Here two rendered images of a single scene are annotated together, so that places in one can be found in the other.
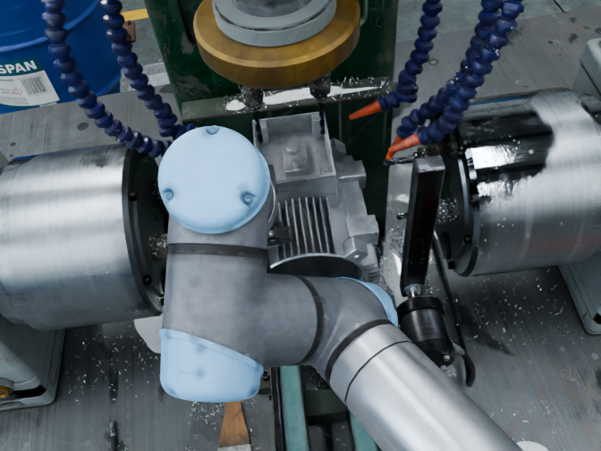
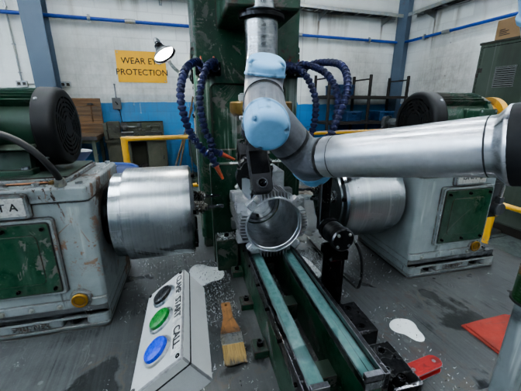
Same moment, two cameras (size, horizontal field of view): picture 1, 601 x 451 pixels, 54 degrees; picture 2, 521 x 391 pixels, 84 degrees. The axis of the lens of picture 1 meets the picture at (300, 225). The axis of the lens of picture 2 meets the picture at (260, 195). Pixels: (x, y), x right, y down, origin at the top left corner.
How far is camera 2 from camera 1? 0.51 m
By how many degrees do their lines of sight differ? 37
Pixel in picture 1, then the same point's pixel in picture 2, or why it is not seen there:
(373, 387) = (338, 138)
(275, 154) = not seen: hidden behind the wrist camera
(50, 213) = (152, 174)
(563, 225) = (383, 192)
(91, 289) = (166, 210)
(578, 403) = (416, 302)
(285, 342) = (296, 125)
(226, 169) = (273, 57)
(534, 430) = (400, 314)
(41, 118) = not seen: hidden behind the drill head
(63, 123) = not seen: hidden behind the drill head
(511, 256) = (364, 208)
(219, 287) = (272, 89)
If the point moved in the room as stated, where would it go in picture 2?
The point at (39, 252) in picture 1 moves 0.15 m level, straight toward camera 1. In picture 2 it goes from (143, 189) to (181, 202)
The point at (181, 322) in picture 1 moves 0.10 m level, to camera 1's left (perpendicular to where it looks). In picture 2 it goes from (258, 96) to (195, 96)
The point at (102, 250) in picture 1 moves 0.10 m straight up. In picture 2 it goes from (176, 189) to (173, 149)
